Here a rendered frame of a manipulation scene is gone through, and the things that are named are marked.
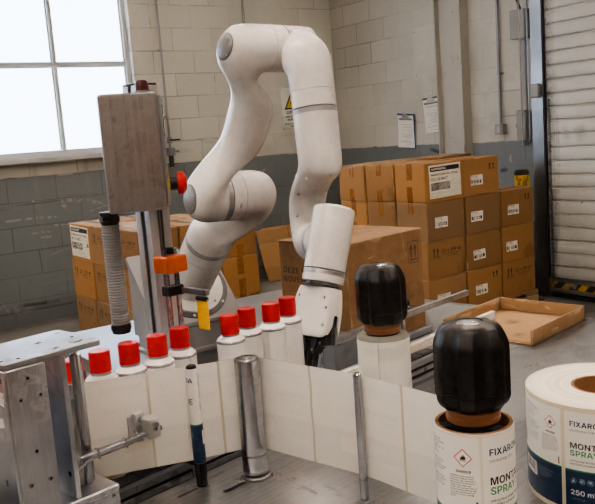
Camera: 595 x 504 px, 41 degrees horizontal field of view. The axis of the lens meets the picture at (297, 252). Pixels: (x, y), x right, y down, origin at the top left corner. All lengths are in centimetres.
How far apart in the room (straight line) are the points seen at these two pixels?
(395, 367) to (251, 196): 77
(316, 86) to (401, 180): 362
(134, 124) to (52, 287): 566
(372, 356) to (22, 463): 54
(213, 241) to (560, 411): 113
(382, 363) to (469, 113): 574
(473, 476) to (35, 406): 53
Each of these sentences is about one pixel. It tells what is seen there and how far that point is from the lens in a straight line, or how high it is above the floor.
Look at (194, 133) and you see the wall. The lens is 739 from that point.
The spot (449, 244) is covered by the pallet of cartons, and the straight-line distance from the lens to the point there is 522.
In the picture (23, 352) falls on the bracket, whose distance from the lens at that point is 106.
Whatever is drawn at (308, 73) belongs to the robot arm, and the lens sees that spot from 157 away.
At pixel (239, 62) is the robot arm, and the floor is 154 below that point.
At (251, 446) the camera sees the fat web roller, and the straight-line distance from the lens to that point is 121.
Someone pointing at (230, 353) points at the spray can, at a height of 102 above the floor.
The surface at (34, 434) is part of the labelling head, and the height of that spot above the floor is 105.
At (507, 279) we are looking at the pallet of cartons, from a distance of 571.
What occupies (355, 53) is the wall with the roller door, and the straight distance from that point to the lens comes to 804.
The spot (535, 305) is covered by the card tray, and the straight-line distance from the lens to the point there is 236.
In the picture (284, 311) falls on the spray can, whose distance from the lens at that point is 150.
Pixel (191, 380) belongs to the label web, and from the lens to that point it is 118.
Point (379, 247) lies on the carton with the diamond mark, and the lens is 199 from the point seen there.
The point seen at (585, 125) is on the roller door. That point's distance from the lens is 608.
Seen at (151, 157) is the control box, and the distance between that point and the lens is 129.
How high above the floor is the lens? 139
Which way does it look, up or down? 9 degrees down
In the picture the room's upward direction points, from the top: 4 degrees counter-clockwise
